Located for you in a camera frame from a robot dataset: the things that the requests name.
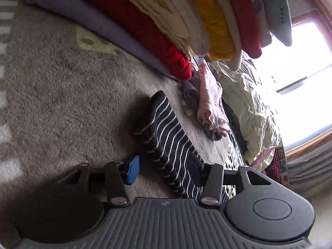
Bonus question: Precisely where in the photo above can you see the black white striped shirt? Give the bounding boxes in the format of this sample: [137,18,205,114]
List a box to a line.
[132,90,231,204]

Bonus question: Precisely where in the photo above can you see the pink folded baby clothes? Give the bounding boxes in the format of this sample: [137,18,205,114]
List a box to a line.
[182,57,231,141]

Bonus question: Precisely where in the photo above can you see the stack of folded clothes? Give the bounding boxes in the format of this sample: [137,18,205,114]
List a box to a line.
[25,0,292,80]

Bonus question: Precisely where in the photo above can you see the dark red dotted cloth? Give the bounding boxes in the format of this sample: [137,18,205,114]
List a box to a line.
[265,152,281,183]

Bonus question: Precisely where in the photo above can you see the cream pink crumpled duvet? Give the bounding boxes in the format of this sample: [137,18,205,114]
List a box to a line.
[209,60,281,171]

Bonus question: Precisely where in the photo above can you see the grey curtain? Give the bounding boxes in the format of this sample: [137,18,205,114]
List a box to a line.
[288,147,331,194]

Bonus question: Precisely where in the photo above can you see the mickey mouse brown blanket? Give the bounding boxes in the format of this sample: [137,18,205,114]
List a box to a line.
[0,0,250,247]

